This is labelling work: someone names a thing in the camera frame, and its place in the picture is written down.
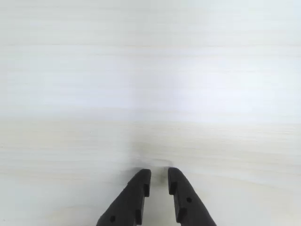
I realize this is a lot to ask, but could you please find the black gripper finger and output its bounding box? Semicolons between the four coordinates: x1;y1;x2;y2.
167;167;217;226
95;168;152;226

